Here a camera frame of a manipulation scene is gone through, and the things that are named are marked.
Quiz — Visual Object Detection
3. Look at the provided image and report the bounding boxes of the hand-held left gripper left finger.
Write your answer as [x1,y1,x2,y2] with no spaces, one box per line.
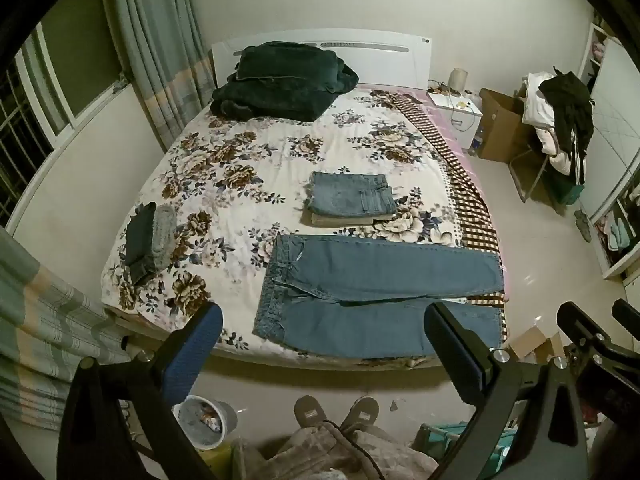
[57,301,224,480]

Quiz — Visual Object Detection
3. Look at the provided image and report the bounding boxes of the large cardboard box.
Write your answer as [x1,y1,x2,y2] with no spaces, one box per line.
[475,87,538,163]

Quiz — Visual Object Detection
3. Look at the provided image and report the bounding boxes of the blue denim jeans pants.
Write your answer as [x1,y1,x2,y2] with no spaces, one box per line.
[252,233,505,359]

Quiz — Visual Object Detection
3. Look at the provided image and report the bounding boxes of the folded beige pants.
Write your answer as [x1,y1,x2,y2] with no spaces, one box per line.
[300,210,396,227]

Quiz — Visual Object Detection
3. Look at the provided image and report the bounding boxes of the person's beige fleece trousers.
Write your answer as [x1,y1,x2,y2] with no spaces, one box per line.
[235,422,441,480]

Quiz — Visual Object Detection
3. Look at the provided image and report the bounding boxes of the black garment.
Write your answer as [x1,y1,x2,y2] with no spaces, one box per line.
[539,71,596,186]

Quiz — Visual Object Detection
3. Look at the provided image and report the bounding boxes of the white wardrobe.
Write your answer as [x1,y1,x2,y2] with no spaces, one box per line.
[575,10,640,281]

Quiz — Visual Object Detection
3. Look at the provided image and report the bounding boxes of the person's grey slipper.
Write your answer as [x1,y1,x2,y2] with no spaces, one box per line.
[345,396,381,433]
[292,395,323,433]

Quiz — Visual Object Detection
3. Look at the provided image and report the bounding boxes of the floral bedsheet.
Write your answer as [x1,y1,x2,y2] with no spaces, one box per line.
[100,87,501,361]

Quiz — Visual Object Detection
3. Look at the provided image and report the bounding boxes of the folded teal clothes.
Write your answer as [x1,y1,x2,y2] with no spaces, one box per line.
[597,210,636,251]

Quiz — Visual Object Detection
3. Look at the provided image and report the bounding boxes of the brown checkered blanket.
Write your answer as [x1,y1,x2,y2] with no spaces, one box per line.
[372,89,511,351]

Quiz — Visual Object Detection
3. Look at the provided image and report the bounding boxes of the dark green blanket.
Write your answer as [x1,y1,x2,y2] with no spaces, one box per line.
[209,41,361,122]

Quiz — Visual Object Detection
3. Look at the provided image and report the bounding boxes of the metal folding chair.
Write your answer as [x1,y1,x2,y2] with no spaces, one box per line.
[510,125,571,211]

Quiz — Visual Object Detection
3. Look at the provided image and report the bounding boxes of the black cable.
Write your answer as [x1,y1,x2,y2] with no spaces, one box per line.
[320,420,381,480]

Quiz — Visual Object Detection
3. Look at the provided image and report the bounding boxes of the grey trash bin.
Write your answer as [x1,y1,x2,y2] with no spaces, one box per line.
[172,395,240,451]

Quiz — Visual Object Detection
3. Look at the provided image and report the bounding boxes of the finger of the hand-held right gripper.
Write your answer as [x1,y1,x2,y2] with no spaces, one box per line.
[612,299,640,333]
[556,301,608,361]

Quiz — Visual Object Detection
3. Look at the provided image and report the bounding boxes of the folded grey clothes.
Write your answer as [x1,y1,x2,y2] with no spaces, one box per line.
[150,205,177,268]

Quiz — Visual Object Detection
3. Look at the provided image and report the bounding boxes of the folded blue denim jeans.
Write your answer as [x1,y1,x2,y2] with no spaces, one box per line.
[306,171,398,217]

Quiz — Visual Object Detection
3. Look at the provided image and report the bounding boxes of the white nightstand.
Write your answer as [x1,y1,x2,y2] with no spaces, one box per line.
[427,91,485,151]

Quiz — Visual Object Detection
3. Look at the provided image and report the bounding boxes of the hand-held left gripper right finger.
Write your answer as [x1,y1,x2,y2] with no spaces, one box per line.
[422,301,588,480]

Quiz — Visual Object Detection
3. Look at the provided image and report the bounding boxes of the window with metal grille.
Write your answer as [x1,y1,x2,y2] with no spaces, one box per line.
[0,25,126,221]

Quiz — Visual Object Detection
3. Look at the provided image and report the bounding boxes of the grey-green striped curtain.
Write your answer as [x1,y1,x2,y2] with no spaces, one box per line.
[0,227,131,431]
[100,0,218,151]

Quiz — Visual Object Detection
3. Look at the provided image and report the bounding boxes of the small cardboard box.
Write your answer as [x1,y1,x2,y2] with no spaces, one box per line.
[507,325,566,366]

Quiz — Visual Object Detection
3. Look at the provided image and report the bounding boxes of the white garments pile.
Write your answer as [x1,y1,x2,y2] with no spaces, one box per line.
[522,74,576,176]

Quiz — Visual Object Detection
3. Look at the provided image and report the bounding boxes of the folded dark clothes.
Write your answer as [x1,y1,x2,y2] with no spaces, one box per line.
[124,202,158,283]

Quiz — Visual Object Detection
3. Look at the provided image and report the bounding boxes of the teal plastic basket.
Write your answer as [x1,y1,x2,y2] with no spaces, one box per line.
[412,422,521,480]

